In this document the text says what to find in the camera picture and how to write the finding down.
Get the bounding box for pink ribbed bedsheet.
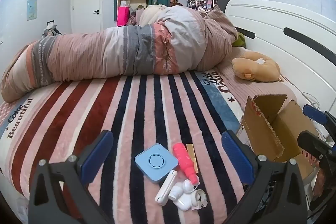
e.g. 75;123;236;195
210;47;298;111

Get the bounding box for light blue square device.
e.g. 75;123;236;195
135;143;180;185

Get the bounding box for cream fleece blanket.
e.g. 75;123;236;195
139;4;168;28

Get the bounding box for white tape dispenser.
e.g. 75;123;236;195
190;189;208;210

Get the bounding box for white cables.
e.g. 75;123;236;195
297;88;321;107

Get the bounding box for brown cardboard box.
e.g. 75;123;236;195
235;94;319;180

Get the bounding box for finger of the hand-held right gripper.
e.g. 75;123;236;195
303;105;336;134
297;130;336;160

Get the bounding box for white power bank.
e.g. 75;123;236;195
154;171;177;206

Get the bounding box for small blue wall poster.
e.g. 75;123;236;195
27;0;38;21

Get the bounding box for white bed headboard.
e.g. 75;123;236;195
224;0;336;140

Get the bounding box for white earbuds case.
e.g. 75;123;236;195
168;179;198;201

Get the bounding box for pink gift bag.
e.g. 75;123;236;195
117;6;130;27

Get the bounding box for pink grey patterned quilt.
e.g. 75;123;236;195
0;5;238;104

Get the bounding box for pink spray bottle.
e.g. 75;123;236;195
172;143;200;185

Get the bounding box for white rounded case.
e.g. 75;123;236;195
173;193;195;211

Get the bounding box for brown plush toy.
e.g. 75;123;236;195
231;52;281;83

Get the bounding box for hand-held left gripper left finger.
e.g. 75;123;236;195
28;130;114;224

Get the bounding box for green plush toy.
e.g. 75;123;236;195
231;32;247;48

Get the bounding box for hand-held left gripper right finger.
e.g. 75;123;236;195
221;130;307;224

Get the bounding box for white door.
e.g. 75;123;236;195
71;0;102;34

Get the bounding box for striped printed blanket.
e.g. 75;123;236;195
0;69;254;224

